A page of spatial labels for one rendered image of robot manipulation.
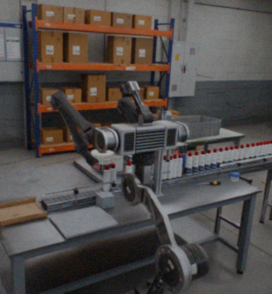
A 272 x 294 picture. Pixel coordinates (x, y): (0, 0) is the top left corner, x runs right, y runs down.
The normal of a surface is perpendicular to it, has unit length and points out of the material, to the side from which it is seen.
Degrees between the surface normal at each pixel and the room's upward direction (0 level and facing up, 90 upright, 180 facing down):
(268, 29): 90
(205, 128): 90
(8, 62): 90
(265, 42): 90
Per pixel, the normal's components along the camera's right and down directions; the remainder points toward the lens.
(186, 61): 0.52, 0.26
